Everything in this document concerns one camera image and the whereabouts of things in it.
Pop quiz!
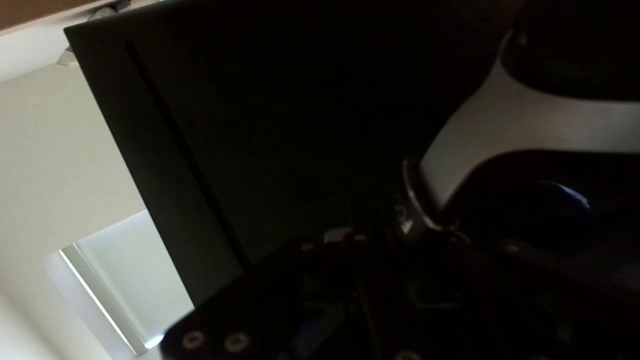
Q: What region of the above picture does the black curved monitor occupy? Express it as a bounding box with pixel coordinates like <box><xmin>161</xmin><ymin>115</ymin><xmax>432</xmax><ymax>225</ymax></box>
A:
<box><xmin>65</xmin><ymin>0</ymin><xmax>523</xmax><ymax>322</ymax></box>

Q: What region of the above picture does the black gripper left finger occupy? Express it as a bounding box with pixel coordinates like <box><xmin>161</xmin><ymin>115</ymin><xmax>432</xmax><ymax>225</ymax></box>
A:
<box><xmin>159</xmin><ymin>225</ymin><xmax>378</xmax><ymax>360</ymax></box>

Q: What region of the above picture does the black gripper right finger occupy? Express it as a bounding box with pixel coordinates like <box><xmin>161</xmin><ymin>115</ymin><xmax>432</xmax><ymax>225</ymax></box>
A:
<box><xmin>387</xmin><ymin>228</ymin><xmax>640</xmax><ymax>360</ymax></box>

